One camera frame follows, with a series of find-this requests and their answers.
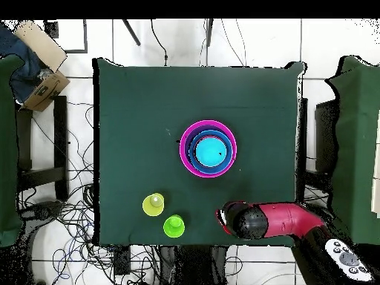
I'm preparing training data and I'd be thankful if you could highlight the medium blue bowl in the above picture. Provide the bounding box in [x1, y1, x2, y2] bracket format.
[188, 130, 234, 175]

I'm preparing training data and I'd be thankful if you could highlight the small blue bowl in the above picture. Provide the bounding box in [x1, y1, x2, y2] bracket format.
[194, 137, 228, 168]

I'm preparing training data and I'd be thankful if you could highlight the yellow cup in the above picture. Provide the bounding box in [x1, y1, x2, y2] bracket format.
[142, 192, 166, 217]

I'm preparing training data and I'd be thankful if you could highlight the large pink bowl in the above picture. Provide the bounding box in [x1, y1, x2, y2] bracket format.
[178, 119, 238, 179]

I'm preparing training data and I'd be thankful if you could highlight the green cup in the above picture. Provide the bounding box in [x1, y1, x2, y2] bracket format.
[163, 214, 186, 239]

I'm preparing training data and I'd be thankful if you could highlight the black floor box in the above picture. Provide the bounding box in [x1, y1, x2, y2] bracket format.
[113, 245, 131, 275]

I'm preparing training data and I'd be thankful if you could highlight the black box cabinet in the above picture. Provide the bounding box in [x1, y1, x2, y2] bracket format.
[314, 100, 339, 173]

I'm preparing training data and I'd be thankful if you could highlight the dark green tablecloth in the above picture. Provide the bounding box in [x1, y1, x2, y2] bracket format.
[93, 57, 307, 247]

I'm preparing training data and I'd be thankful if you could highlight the brown cardboard box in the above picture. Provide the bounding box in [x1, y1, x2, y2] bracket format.
[23, 71, 71, 113]

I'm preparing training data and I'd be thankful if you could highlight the dark blue cloth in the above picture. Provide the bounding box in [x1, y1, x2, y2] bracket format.
[0, 23, 51, 103]

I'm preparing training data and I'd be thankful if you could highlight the beige cushion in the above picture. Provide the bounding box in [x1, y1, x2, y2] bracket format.
[14, 19, 68, 73]

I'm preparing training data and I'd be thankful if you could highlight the tangle of black cables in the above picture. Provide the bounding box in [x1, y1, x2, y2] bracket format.
[17, 100, 161, 285]

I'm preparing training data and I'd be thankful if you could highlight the black cable with connector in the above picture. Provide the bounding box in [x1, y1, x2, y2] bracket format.
[150, 19, 168, 66]

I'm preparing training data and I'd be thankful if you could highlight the black pedestal foot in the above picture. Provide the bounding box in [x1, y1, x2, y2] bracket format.
[20, 200, 64, 228]

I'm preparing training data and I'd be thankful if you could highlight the black stand frame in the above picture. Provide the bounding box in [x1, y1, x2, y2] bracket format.
[16, 95, 69, 201]

